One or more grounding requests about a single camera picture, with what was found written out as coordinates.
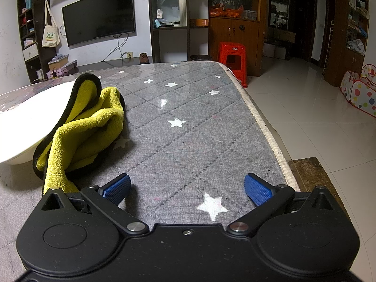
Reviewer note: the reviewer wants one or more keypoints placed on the glass display cabinet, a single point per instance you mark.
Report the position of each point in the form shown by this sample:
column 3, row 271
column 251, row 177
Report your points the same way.
column 176, row 6

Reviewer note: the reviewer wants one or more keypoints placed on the polka dot play tent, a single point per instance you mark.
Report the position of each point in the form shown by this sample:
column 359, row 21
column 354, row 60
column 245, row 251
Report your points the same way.
column 364, row 94

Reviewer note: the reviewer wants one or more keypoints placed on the dark television stand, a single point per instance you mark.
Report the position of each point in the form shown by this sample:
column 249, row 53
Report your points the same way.
column 117, row 63

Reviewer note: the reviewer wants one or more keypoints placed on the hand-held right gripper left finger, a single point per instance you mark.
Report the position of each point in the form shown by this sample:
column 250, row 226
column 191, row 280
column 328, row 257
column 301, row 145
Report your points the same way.
column 119, row 189

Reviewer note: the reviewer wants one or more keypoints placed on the wooden shelf unit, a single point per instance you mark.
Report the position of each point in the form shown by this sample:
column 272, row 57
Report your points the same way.
column 337, row 64

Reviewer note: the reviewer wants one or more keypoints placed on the yellow cloth with black edge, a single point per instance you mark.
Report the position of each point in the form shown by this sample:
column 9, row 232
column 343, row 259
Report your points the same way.
column 88, row 141

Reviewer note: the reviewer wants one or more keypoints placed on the brown shoe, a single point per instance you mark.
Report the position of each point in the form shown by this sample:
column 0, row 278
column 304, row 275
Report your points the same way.
column 144, row 58

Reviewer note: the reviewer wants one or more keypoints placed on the dark bookshelf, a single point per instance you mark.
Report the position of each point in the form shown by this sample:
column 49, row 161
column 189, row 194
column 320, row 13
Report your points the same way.
column 29, row 53

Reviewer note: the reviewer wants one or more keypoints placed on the wooden bench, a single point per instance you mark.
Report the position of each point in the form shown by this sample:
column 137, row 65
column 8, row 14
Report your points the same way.
column 311, row 173

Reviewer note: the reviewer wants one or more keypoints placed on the white bowl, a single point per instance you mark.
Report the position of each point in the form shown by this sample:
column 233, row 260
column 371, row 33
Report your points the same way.
column 17, row 135

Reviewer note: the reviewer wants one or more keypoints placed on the stack of pink boxes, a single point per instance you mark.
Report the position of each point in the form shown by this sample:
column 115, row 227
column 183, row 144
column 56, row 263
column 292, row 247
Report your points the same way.
column 60, row 64

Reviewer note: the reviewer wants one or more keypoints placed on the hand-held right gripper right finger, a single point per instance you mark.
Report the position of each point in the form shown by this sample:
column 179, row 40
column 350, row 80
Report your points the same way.
column 258, row 191

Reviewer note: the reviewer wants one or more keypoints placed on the white bucket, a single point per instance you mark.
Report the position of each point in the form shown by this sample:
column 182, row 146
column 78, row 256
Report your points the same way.
column 280, row 53
column 268, row 50

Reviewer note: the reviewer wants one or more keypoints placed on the canvas tote bag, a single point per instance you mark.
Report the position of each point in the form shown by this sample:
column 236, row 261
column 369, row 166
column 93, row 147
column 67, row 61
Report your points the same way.
column 51, row 36

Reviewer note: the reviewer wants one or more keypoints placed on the black television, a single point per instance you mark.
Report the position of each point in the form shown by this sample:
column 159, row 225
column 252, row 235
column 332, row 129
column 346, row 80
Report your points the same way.
column 98, row 17

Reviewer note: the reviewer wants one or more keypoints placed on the dark waste bin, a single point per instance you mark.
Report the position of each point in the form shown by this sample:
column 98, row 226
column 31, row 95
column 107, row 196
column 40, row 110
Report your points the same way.
column 199, row 58

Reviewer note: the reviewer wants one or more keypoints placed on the grey star-print table cover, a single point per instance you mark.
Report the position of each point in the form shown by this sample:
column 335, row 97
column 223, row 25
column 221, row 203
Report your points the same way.
column 191, row 129

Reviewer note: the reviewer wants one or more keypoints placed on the red plastic stool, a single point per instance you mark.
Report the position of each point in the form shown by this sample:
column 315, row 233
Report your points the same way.
column 232, row 50

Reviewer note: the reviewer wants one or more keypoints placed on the brown wooden cabinet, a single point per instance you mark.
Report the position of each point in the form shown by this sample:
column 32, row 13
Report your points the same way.
column 232, row 35

